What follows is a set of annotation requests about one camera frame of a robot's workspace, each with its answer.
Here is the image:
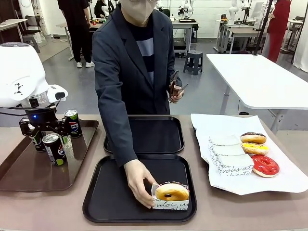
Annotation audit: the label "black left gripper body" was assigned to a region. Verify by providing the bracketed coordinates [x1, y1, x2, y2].
[25, 108, 64, 129]

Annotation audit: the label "black Pepsi can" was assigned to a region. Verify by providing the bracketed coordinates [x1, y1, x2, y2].
[31, 129, 48, 153]
[42, 133, 67, 167]
[64, 109, 83, 139]

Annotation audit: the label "metal tongs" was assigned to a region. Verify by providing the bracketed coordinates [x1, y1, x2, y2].
[168, 70, 189, 103]

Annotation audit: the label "white printed paper box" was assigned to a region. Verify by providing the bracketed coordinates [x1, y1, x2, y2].
[218, 154, 255, 178]

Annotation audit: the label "chocolate glazed donut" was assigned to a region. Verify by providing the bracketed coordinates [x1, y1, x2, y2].
[240, 132, 267, 145]

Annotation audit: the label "yellow glazed donut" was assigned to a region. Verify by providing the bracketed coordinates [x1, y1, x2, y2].
[241, 142, 270, 156]

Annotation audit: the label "red glazed donut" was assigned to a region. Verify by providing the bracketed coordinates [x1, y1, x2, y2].
[251, 154, 280, 178]

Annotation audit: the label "person's right forearm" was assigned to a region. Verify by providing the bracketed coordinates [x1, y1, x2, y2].
[95, 79, 139, 168]

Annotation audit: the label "person's left forearm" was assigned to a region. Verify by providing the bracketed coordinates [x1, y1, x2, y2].
[172, 71, 184, 89]

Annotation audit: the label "person's right hand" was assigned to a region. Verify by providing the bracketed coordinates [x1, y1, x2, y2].
[124, 158, 159, 209]

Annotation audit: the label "person's left hand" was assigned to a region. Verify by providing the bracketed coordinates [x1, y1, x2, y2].
[168, 80, 185, 104]

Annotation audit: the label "brown plastic tray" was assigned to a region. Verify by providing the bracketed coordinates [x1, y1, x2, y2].
[0, 119, 100, 193]

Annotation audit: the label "black plastic serving tray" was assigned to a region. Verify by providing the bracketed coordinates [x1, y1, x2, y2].
[103, 115, 185, 154]
[82, 154, 198, 223]

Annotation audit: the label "person's dark jacket torso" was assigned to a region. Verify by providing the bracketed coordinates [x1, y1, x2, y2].
[92, 2, 183, 115]

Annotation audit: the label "black office chair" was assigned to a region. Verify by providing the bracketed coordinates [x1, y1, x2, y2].
[23, 14, 41, 46]

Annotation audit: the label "wooden background table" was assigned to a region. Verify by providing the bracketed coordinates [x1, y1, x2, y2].
[55, 21, 104, 61]

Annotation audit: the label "standing person in black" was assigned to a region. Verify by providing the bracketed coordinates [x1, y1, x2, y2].
[57, 0, 96, 69]

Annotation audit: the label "white background desk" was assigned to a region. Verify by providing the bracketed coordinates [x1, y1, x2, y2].
[0, 18, 28, 44]

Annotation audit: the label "seated person in black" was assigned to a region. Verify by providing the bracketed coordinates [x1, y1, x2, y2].
[93, 0, 108, 19]

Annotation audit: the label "beige face mask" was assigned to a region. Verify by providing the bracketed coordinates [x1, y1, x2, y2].
[119, 0, 161, 26]

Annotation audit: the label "grey plastic stool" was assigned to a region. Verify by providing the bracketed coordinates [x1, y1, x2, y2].
[183, 51, 204, 76]

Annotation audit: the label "white paper sheet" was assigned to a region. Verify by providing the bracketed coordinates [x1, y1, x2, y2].
[190, 113, 308, 196]

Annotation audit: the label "grey background work table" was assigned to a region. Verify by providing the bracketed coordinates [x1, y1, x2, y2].
[216, 19, 268, 54]

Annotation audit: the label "black stand pole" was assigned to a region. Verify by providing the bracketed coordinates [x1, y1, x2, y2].
[251, 0, 275, 56]

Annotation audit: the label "person in red apron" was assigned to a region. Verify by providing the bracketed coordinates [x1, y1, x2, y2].
[261, 0, 292, 63]

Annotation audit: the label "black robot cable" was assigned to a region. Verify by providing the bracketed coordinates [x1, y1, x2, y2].
[0, 105, 57, 117]

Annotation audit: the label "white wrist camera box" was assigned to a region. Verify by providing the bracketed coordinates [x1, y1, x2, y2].
[47, 84, 69, 103]

